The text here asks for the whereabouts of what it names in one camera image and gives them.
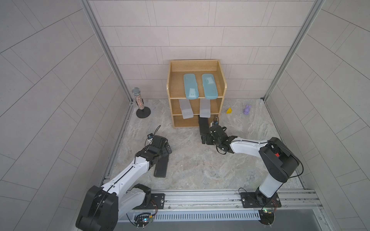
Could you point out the aluminium mounting rail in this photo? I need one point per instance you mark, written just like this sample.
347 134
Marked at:
188 200

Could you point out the small purple toy figure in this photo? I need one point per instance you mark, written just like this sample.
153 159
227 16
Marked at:
246 110

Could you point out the black pencil case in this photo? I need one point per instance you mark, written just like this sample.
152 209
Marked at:
203 126
161 167

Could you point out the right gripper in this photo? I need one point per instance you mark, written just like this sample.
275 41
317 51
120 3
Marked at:
208 140

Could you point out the wooden three-tier shelf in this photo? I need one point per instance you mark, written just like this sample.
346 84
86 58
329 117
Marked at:
176 89

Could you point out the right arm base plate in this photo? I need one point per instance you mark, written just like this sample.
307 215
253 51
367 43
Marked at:
252 200

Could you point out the glass grinder on black base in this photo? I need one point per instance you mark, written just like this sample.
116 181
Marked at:
143 111

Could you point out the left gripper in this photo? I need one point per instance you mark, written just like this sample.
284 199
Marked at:
165 150

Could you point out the teal pencil case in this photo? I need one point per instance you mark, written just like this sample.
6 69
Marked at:
191 86
209 86

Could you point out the left circuit board connector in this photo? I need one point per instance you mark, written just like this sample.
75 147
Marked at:
143 219

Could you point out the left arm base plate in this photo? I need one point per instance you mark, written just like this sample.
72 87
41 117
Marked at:
155 200

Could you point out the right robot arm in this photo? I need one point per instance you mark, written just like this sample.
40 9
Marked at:
280 162

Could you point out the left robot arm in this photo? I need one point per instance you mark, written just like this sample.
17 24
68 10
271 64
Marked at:
103 206

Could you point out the frosted white pencil case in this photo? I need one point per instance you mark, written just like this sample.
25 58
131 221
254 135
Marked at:
205 108
186 108

